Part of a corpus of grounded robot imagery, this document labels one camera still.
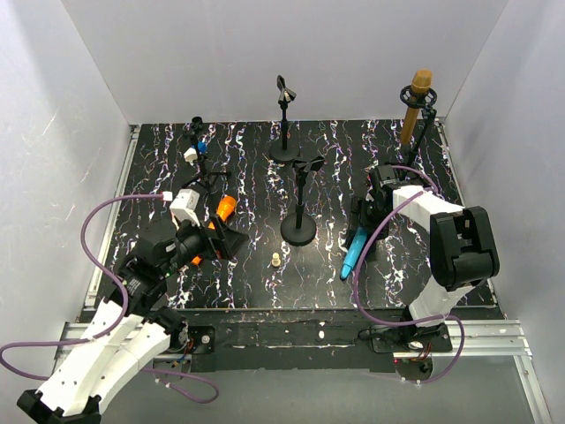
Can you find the small beige adapter piece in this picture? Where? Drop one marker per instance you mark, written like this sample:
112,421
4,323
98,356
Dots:
276,260

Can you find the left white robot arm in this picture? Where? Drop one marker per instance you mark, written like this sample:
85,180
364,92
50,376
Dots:
127,332

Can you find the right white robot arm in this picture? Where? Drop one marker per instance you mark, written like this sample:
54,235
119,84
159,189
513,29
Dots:
462,251

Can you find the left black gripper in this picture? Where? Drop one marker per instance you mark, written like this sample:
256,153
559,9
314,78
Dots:
213,241

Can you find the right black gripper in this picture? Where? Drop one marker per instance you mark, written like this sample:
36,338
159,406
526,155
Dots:
364,219

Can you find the gold microphone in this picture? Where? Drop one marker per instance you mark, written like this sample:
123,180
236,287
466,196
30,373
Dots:
416,96

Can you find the blue microphone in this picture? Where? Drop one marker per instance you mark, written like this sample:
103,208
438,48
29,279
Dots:
354,251

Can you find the left tripod clip stand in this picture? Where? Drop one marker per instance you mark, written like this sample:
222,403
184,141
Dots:
204,178

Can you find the round-base mic stand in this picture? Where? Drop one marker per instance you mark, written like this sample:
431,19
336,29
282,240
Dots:
298,228
283,152

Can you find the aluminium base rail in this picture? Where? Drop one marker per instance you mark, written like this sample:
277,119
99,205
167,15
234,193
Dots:
307,365

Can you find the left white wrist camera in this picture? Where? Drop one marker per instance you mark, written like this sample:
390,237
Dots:
183,205

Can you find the orange microphone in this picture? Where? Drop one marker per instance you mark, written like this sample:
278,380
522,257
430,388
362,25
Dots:
225,209

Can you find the black marbled table mat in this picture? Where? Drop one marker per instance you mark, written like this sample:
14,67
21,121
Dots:
309,276

